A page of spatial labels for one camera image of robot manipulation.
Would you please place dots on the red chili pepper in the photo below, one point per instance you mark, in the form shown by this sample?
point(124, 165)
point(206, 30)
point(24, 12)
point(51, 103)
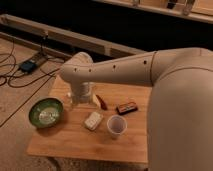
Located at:
point(102, 103)

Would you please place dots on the brown orange rectangular box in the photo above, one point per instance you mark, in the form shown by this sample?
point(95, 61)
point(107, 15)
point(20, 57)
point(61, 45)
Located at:
point(126, 108)

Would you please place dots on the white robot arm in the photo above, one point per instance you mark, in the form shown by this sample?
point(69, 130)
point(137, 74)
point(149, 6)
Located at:
point(180, 108)

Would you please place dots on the wooden table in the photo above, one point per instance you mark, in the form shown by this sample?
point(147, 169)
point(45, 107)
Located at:
point(69, 138)

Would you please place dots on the blue power adapter box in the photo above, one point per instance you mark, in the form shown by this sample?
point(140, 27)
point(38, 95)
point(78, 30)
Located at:
point(33, 63)

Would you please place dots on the translucent plastic cup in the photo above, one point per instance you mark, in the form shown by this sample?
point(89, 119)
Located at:
point(116, 126)

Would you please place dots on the green ceramic bowl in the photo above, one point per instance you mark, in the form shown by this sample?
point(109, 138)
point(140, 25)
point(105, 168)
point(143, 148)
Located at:
point(46, 113)

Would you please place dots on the long baseboard rail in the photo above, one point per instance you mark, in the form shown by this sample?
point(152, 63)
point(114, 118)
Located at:
point(68, 37)

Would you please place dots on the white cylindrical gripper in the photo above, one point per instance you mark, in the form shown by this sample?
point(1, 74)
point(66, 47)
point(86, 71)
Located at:
point(80, 93)

